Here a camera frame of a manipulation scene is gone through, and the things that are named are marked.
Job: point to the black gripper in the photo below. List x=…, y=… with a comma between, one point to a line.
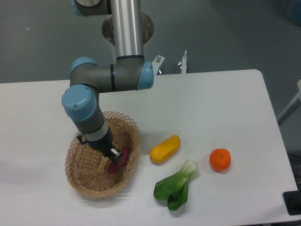
x=104, y=145

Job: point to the purple sweet potato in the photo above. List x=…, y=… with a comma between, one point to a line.
x=121, y=161

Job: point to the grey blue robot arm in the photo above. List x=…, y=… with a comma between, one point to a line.
x=88, y=80

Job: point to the woven wicker basket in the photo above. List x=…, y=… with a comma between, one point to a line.
x=87, y=169

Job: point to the yellow squash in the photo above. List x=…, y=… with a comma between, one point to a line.
x=165, y=149

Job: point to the green bok choy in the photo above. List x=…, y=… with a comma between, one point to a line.
x=175, y=188

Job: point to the orange tangerine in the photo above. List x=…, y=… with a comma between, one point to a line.
x=220, y=159

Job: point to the black device at edge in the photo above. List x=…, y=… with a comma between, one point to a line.
x=293, y=202

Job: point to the white metal base frame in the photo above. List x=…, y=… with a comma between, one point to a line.
x=161, y=67

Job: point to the white table leg frame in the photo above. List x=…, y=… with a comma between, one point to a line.
x=291, y=107

